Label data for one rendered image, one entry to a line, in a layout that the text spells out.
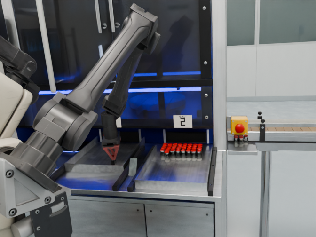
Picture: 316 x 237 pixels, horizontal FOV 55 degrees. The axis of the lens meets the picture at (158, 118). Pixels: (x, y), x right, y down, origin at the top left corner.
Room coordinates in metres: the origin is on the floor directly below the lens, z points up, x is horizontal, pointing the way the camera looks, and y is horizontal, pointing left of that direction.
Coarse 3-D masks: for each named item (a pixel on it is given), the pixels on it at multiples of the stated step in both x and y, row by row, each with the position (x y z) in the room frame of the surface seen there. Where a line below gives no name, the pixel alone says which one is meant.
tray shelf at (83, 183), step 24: (144, 144) 1.44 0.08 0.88; (192, 144) 1.39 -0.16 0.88; (216, 168) 1.12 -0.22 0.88; (72, 192) 1.03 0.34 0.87; (96, 192) 1.01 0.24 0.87; (120, 192) 0.98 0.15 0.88; (144, 192) 0.97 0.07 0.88; (168, 192) 0.95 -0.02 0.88; (192, 192) 0.94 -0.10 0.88; (216, 192) 0.93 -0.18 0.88
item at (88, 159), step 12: (96, 144) 1.48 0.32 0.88; (120, 144) 1.46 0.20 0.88; (132, 144) 1.45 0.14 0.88; (84, 156) 1.33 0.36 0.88; (96, 156) 1.32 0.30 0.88; (108, 156) 1.31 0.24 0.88; (120, 156) 1.30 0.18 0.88; (132, 156) 1.25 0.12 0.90; (72, 168) 1.18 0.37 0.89; (84, 168) 1.17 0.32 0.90; (96, 168) 1.15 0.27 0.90; (108, 168) 1.14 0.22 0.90; (120, 168) 1.13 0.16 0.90
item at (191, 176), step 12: (156, 156) 1.28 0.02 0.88; (204, 156) 1.24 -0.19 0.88; (144, 168) 1.12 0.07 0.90; (156, 168) 1.15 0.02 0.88; (168, 168) 1.14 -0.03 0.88; (180, 168) 1.13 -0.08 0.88; (192, 168) 1.13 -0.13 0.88; (204, 168) 1.12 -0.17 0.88; (144, 180) 0.99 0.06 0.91; (156, 180) 0.98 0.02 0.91; (168, 180) 1.04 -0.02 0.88; (180, 180) 1.03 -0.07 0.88; (192, 180) 1.03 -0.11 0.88; (204, 180) 1.02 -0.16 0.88
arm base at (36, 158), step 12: (36, 132) 0.58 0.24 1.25; (24, 144) 0.55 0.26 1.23; (36, 144) 0.56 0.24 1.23; (48, 144) 0.56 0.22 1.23; (0, 156) 0.55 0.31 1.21; (12, 156) 0.54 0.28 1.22; (24, 156) 0.53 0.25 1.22; (36, 156) 0.54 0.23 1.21; (48, 156) 0.55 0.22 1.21; (24, 168) 0.50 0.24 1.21; (36, 168) 0.53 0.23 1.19; (48, 168) 0.55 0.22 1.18; (36, 180) 0.51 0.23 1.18; (48, 180) 0.52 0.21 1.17
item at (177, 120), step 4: (176, 116) 1.34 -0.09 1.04; (180, 116) 1.33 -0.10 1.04; (184, 116) 1.33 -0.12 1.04; (188, 116) 1.32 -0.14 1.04; (176, 120) 1.34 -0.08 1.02; (180, 120) 1.33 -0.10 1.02; (188, 120) 1.32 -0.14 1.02; (176, 124) 1.34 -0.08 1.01; (180, 124) 1.33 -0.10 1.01; (184, 124) 1.33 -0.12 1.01; (188, 124) 1.32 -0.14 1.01
